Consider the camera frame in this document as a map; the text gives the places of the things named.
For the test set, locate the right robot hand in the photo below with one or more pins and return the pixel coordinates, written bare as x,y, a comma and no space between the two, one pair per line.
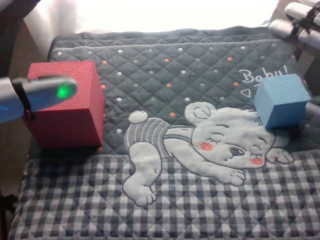
277,27

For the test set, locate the blue foam cube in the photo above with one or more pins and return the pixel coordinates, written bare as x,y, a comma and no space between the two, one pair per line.
282,112

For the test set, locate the red foam cube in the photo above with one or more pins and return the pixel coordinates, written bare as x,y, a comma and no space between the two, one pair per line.
75,125

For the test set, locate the grey bear print quilt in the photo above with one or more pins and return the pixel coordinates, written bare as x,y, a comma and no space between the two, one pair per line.
175,212

